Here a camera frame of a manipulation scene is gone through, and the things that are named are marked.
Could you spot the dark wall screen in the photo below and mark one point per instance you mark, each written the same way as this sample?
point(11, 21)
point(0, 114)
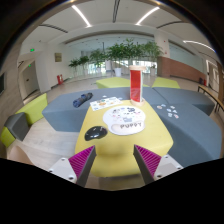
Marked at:
point(2, 83)

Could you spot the group of ceiling lights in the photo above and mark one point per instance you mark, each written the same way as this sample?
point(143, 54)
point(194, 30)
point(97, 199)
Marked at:
point(81, 15)

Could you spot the black computer mouse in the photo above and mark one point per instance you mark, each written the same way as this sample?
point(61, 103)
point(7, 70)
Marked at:
point(96, 133)

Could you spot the grey upholstered bench seat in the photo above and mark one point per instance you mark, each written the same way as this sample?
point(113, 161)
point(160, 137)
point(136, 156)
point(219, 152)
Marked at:
point(63, 110)
point(186, 96)
point(193, 133)

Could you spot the group of potted plants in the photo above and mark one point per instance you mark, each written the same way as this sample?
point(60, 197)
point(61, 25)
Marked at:
point(123, 51)

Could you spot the dark grey upholstered seat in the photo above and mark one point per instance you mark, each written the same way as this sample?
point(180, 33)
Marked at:
point(16, 125)

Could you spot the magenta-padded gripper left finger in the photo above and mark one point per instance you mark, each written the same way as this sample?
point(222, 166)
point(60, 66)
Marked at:
point(71, 168)

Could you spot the lime green upholstered seat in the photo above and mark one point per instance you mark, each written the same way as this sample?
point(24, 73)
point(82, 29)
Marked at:
point(165, 82)
point(6, 137)
point(113, 82)
point(33, 110)

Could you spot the white printed mouse pad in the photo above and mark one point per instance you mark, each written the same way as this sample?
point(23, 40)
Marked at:
point(124, 116)

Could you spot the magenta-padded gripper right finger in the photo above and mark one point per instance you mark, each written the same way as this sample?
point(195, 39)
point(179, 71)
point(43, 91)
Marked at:
point(156, 165)

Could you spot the red fire extinguisher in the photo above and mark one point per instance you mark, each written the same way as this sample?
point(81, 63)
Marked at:
point(60, 80)

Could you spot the group of small stickers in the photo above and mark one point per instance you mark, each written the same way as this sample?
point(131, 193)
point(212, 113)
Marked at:
point(170, 115)

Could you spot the green exit sign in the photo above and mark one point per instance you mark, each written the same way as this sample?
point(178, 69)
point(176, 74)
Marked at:
point(32, 50)

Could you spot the white sticker sheet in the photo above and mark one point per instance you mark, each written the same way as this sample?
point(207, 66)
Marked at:
point(105, 104)

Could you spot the folded dark blue umbrella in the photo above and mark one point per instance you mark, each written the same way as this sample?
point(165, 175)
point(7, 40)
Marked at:
point(81, 99)

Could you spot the dark wooden chair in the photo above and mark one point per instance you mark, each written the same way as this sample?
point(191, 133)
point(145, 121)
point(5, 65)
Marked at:
point(206, 90)

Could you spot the brown wall plaque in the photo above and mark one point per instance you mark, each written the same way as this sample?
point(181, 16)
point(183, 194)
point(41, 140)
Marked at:
point(58, 57)

